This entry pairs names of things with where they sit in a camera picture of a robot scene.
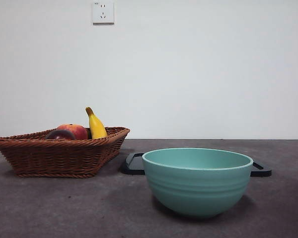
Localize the yellow banana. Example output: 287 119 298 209
85 107 108 139

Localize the red orange peach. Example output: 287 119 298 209
56 123 88 140

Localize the white wall socket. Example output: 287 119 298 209
92 1 115 25

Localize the black rectangular tray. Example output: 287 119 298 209
120 152 273 177

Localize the brown wicker basket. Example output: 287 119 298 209
0 126 131 179

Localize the dark red plum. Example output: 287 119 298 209
45 130 75 140

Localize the teal ribbed bowl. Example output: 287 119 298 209
141 148 253 219

